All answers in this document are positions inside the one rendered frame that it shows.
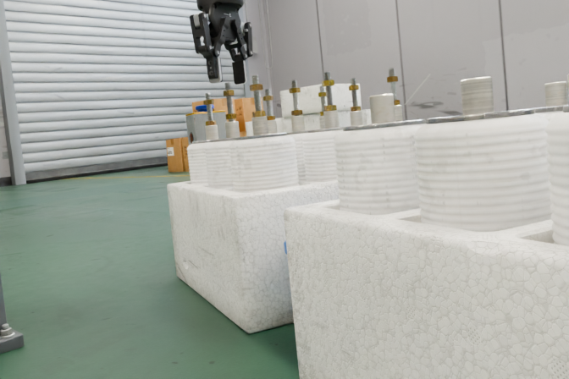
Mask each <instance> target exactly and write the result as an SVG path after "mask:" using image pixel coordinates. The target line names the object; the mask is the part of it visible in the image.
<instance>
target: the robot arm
mask: <svg viewBox="0 0 569 379"><path fill-rule="evenodd" d="M196 3H197V7H198V9H199V10H200V11H202V13H199V14H193V15H191V16H190V22H191V30H192V35H193V40H194V45H195V50H196V53H197V54H201V55H203V57H204V58H205V59H206V60H207V76H208V78H209V82H210V83H212V84H215V83H220V82H222V81H223V76H222V67H221V59H220V58H218V56H219V54H220V50H221V46H222V45H223V44H224V47H225V49H226V50H228V51H229V53H230V56H231V58H232V60H233V61H234V62H233V63H232V66H233V74H234V82H235V84H236V85H240V84H245V83H246V82H247V74H246V60H247V59H248V58H249V57H252V55H253V51H252V31H251V22H246V23H243V22H241V21H240V16H239V13H238V12H239V9H240V8H242V7H243V5H244V0H196ZM201 37H203V38H204V39H203V43H204V44H205V45H203V46H202V44H201ZM236 38H237V42H235V40H236ZM245 44H246V50H245V48H244V45H245ZM213 47H214V48H213ZM235 48H237V54H236V52H235Z"/></svg>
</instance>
